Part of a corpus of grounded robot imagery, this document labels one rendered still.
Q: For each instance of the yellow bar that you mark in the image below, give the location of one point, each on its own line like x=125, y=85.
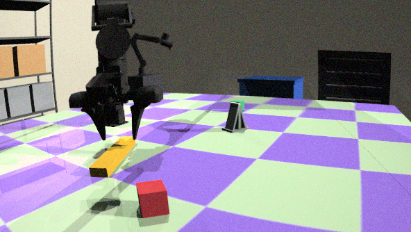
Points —
x=105, y=165

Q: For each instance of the red cube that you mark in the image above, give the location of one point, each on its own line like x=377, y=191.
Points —
x=153, y=200

